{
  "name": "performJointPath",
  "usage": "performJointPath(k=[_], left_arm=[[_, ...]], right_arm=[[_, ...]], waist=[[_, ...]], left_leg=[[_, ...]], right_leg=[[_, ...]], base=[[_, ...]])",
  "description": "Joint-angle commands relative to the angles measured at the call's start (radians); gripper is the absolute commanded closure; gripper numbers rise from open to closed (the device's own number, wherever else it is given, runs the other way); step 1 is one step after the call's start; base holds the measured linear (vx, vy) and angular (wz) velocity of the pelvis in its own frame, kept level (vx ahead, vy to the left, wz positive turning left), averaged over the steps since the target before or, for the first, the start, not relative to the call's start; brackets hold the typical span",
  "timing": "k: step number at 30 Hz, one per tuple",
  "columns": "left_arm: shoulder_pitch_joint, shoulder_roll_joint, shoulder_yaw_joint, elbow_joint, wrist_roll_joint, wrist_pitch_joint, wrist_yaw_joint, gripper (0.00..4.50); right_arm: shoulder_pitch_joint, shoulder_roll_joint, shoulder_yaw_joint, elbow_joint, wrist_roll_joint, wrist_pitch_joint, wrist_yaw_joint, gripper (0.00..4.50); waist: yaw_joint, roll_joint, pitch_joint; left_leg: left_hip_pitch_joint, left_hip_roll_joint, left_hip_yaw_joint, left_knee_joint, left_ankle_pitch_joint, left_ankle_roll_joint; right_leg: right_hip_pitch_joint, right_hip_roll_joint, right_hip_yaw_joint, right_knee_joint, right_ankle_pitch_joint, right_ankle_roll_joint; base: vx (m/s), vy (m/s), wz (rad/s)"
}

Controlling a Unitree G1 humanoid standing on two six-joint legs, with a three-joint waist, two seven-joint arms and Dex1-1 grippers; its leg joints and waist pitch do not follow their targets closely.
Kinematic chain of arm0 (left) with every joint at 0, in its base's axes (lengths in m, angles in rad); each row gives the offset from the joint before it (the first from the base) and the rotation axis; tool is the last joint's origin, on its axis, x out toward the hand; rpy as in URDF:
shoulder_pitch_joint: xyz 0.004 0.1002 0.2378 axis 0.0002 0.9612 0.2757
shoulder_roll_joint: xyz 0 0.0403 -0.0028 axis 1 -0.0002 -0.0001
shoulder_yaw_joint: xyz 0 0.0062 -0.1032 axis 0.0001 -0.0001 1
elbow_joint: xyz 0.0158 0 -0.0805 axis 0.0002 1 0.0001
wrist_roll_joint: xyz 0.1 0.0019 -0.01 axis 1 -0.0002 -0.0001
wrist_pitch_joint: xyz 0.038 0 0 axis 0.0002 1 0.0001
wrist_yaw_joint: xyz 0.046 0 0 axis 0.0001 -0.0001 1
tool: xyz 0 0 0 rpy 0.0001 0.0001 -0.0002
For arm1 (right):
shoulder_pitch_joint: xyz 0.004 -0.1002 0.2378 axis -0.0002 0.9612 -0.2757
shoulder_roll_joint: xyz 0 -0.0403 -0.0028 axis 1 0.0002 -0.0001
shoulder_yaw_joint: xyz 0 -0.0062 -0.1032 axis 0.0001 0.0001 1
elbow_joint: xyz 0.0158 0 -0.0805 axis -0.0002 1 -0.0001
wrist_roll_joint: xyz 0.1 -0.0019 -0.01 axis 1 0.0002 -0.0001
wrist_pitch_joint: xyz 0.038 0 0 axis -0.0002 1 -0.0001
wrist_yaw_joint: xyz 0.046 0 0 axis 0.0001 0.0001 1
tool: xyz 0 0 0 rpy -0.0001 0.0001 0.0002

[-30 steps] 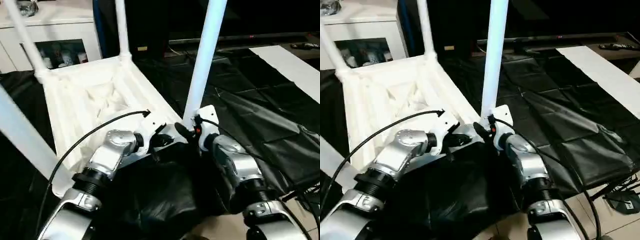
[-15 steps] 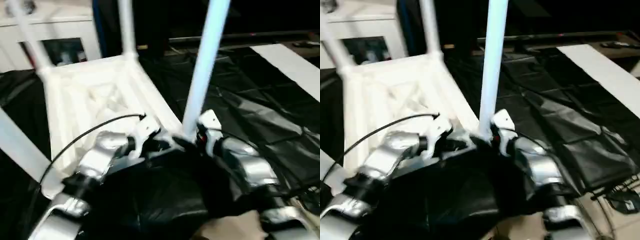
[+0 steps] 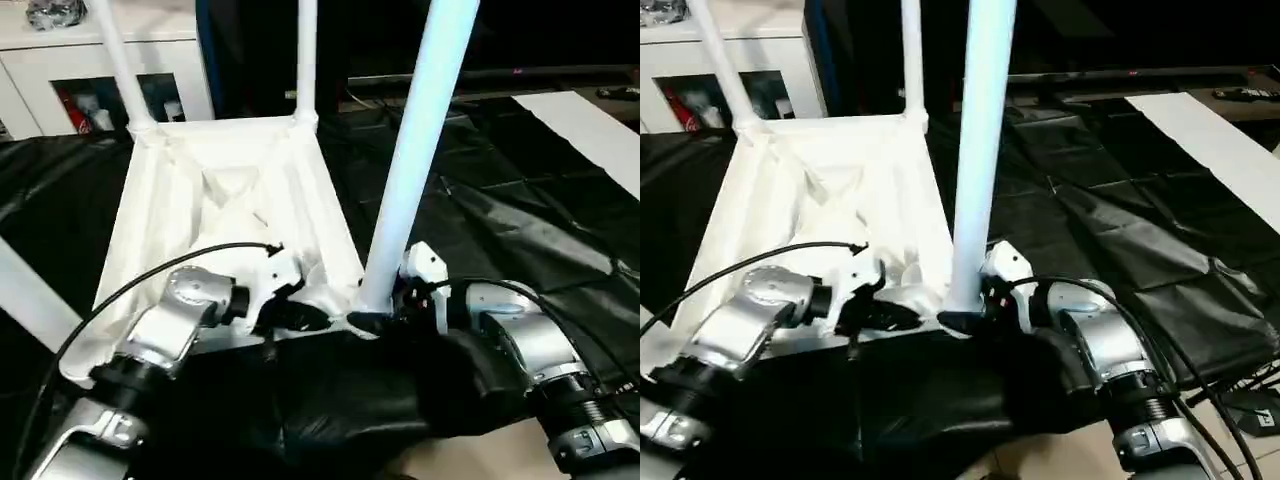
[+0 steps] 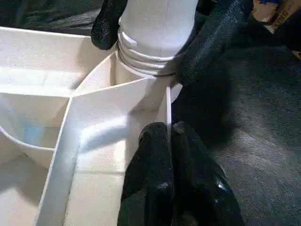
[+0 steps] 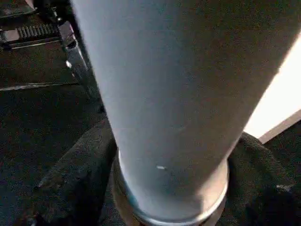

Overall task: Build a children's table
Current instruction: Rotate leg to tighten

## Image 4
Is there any white plastic table top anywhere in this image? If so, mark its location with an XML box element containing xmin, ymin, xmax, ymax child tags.
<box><xmin>0</xmin><ymin>25</ymin><xmax>183</xmax><ymax>226</ymax></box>

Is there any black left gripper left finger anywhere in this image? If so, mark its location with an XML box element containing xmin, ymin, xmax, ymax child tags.
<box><xmin>118</xmin><ymin>121</ymin><xmax>175</xmax><ymax>226</ymax></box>

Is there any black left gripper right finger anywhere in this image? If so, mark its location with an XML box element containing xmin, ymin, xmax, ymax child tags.
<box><xmin>170</xmin><ymin>121</ymin><xmax>246</xmax><ymax>226</ymax></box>

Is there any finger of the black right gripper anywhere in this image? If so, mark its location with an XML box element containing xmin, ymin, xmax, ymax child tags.
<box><xmin>90</xmin><ymin>0</ymin><xmax>129</xmax><ymax>51</ymax></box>
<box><xmin>174</xmin><ymin>0</ymin><xmax>254</xmax><ymax>87</ymax></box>

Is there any white plastic table leg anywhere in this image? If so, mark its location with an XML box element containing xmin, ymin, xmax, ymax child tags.
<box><xmin>117</xmin><ymin>0</ymin><xmax>198</xmax><ymax>78</ymax></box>

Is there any black work mat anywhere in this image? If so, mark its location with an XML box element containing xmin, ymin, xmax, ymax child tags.
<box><xmin>0</xmin><ymin>0</ymin><xmax>301</xmax><ymax>226</ymax></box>

